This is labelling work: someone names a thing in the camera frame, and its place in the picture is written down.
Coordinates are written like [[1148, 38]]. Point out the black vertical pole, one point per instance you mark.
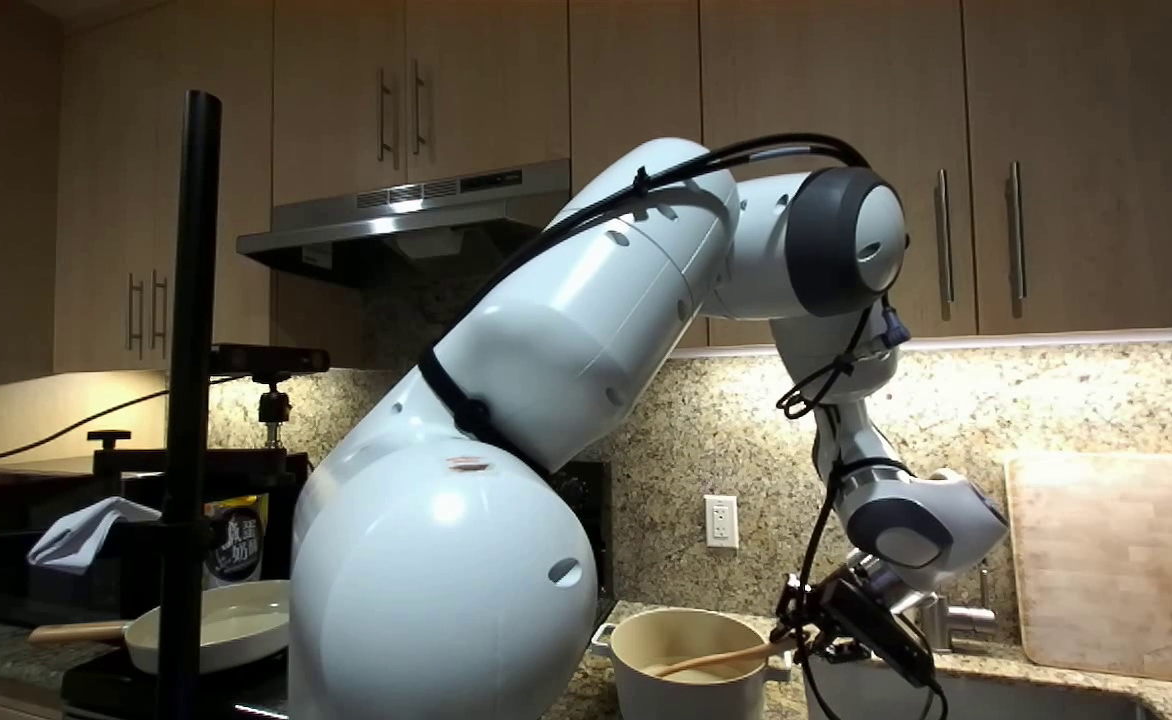
[[190, 400]]

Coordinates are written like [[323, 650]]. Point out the black clamp knob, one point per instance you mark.
[[108, 436]]

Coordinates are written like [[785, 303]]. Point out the light wooden upper cabinet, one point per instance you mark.
[[88, 200], [330, 83], [1118, 83]]

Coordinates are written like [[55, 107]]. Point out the steel kitchen sink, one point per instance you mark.
[[1039, 698]]

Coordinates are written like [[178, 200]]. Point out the steel range hood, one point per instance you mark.
[[396, 223]]

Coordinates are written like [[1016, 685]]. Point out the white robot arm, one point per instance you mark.
[[439, 587]]

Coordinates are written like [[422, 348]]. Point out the wooden spatula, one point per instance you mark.
[[716, 657]]

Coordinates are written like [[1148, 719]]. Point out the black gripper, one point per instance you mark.
[[839, 626]]

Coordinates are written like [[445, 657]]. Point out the white wall outlet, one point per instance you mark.
[[720, 521]]

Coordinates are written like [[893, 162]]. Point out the chrome kitchen faucet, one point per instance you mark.
[[968, 622]]

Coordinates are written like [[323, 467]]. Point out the wooden cutting board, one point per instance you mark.
[[1118, 563]]

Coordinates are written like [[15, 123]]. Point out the white blue cloth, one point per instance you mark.
[[87, 535]]

